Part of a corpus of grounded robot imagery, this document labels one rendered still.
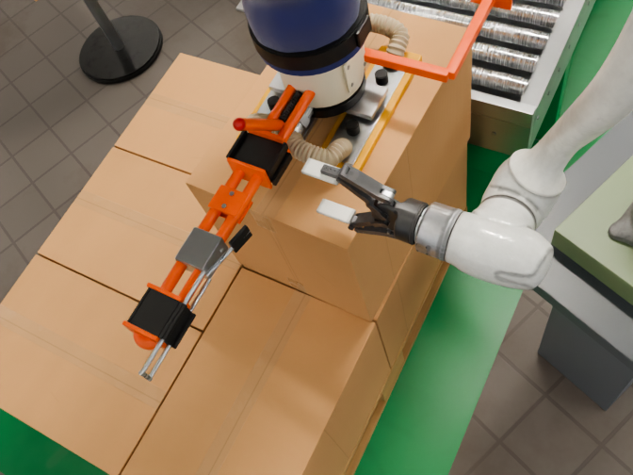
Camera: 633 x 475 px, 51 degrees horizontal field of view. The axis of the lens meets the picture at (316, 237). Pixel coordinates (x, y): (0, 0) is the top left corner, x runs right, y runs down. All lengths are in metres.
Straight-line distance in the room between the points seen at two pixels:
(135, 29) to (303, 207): 2.10
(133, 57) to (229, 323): 1.74
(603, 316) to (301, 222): 0.63
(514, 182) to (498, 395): 1.10
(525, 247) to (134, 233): 1.20
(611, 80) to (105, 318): 1.40
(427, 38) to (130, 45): 1.92
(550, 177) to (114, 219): 1.28
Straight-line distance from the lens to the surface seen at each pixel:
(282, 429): 1.60
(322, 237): 1.28
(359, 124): 1.39
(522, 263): 1.05
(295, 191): 1.35
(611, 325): 1.43
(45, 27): 3.62
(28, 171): 3.06
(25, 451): 2.52
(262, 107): 1.47
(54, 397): 1.85
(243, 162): 1.22
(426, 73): 1.31
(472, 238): 1.06
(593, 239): 1.43
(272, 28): 1.18
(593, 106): 0.90
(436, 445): 2.09
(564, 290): 1.44
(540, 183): 1.14
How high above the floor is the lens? 2.06
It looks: 60 degrees down
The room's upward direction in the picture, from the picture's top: 22 degrees counter-clockwise
